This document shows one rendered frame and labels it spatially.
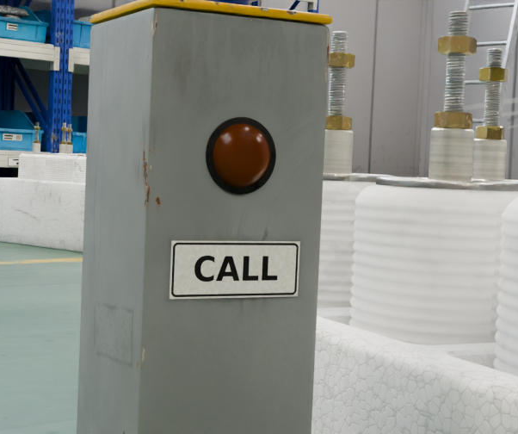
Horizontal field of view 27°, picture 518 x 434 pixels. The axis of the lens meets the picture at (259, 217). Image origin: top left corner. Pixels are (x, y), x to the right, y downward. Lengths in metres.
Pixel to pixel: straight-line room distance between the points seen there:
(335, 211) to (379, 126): 7.71
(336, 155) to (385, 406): 0.22
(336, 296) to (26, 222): 2.45
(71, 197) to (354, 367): 2.42
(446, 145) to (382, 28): 7.81
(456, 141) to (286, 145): 0.18
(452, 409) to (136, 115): 0.17
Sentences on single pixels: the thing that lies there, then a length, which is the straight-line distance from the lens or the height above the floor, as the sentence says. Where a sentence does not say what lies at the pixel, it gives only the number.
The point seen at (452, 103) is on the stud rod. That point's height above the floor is 0.29.
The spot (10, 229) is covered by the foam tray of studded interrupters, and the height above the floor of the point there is 0.04.
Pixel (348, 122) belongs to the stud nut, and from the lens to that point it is 0.66.
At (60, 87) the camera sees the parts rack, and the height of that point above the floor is 0.58.
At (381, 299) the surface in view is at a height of 0.20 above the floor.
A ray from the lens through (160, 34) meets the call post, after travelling 0.37.
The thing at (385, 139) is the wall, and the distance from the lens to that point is 8.38.
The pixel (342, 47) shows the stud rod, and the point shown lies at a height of 0.33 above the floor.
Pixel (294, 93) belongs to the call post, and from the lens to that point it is 0.39.
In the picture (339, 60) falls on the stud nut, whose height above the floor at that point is 0.32.
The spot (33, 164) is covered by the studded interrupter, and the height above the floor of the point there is 0.22.
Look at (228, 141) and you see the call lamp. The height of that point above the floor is 0.27.
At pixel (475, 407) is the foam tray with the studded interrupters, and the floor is 0.17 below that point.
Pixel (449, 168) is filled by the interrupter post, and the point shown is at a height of 0.26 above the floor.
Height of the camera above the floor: 0.26
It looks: 3 degrees down
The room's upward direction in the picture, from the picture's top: 2 degrees clockwise
